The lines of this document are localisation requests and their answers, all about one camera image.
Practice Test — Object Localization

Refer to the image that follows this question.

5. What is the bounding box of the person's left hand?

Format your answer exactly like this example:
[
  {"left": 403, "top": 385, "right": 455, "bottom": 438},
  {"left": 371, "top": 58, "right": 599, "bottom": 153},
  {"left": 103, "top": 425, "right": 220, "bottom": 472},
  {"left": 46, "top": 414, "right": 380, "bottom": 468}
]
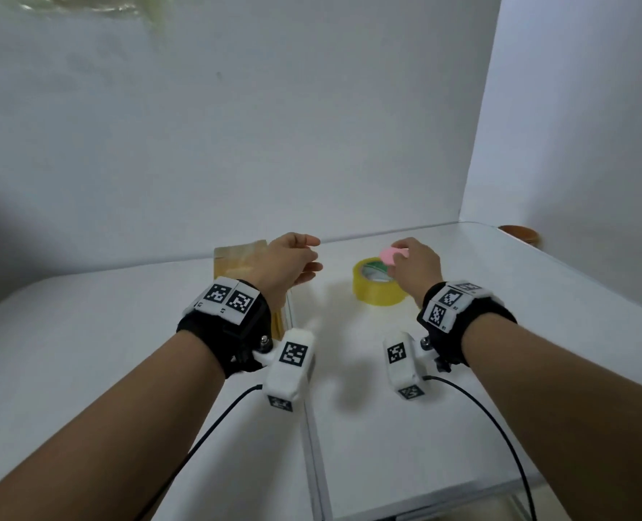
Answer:
[{"left": 243, "top": 233, "right": 323, "bottom": 312}]

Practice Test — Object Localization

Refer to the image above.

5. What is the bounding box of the person's right hand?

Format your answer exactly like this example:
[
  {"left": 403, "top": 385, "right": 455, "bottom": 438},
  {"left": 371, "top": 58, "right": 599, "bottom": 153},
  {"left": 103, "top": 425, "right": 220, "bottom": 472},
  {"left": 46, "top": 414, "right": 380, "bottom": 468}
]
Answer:
[{"left": 387, "top": 237, "right": 444, "bottom": 309}]

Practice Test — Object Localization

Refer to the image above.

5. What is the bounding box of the person's left forearm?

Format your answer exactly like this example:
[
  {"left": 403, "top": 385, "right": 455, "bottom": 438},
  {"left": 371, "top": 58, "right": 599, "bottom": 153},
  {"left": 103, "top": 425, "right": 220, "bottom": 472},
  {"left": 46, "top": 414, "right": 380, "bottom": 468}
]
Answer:
[{"left": 0, "top": 331, "right": 227, "bottom": 521}]

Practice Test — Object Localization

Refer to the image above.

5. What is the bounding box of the person's right forearm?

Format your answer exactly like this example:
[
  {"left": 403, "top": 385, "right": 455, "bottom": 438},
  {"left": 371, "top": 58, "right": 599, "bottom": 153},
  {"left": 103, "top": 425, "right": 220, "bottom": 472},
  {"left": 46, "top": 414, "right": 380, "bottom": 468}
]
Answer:
[{"left": 460, "top": 313, "right": 642, "bottom": 521}]

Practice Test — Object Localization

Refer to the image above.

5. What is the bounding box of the yellow tape roll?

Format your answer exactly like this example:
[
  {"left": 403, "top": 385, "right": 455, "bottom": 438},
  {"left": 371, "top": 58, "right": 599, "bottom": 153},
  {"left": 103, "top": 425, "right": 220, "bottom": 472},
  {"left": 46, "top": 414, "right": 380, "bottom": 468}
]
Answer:
[{"left": 352, "top": 257, "right": 409, "bottom": 308}]

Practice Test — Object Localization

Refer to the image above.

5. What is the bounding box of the brown cardboard box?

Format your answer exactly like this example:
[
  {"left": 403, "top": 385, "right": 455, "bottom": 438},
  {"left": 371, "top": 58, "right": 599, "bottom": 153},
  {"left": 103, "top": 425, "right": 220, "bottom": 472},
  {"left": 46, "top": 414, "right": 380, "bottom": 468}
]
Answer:
[{"left": 214, "top": 240, "right": 292, "bottom": 342}]

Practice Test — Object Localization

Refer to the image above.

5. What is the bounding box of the brown tape roll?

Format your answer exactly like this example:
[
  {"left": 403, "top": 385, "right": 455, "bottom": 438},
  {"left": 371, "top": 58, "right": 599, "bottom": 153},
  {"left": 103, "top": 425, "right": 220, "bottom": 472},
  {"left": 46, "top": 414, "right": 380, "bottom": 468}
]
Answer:
[{"left": 498, "top": 225, "right": 541, "bottom": 249}]

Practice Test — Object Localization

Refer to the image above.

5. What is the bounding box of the clear tape strip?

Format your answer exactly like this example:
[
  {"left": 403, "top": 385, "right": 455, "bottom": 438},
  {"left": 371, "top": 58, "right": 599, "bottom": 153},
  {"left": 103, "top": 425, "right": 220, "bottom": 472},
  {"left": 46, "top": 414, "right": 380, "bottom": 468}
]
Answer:
[{"left": 6, "top": 0, "right": 172, "bottom": 29}]

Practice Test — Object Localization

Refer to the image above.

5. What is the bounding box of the black wrist strap with markers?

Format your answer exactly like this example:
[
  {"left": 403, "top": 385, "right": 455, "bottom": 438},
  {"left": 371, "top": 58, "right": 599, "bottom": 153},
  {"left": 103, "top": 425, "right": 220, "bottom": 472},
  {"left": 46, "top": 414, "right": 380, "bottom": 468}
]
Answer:
[
  {"left": 177, "top": 276, "right": 273, "bottom": 379},
  {"left": 417, "top": 280, "right": 518, "bottom": 373}
]

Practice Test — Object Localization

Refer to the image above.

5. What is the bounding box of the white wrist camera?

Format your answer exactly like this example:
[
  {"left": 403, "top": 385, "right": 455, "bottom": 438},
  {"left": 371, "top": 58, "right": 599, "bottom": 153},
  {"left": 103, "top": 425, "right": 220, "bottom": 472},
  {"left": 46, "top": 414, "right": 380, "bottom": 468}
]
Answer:
[
  {"left": 253, "top": 327, "right": 317, "bottom": 413},
  {"left": 383, "top": 331, "right": 436, "bottom": 401}
]

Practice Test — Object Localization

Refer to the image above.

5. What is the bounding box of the black camera cable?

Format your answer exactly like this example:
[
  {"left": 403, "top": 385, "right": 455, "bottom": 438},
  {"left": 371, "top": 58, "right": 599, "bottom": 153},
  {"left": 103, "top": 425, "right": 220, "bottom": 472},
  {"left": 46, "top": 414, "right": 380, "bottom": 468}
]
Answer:
[
  {"left": 135, "top": 384, "right": 263, "bottom": 521},
  {"left": 423, "top": 375, "right": 537, "bottom": 521}
]

